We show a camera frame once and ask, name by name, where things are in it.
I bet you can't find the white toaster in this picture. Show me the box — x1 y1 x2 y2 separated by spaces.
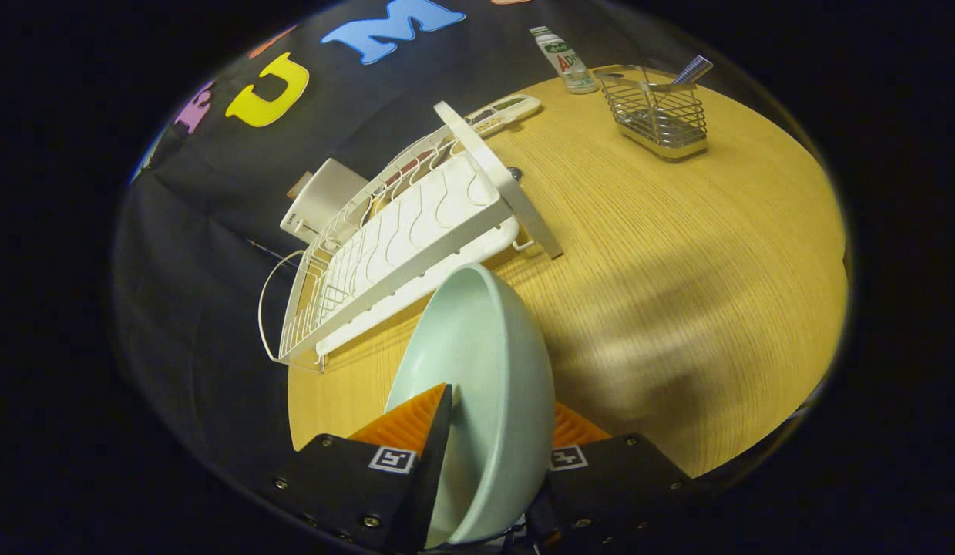
280 158 370 244

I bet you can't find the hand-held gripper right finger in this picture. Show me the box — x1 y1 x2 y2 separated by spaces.
527 401 713 554

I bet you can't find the white knob checked handle spoon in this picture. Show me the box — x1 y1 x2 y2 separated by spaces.
672 55 714 86

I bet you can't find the light green plate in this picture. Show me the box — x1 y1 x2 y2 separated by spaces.
385 263 557 550

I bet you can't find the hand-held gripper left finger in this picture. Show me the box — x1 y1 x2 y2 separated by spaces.
257 383 453 554

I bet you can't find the white drain tray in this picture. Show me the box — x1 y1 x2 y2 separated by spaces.
288 152 520 359

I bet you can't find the white green drink bottle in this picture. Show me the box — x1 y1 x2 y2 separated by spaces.
530 25 599 95

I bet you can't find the white wire dish rack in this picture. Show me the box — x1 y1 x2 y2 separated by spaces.
257 101 564 373

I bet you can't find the white divided tray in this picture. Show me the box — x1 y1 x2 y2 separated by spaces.
463 94 542 140

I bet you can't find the metal wire basket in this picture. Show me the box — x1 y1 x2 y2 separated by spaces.
593 65 709 162

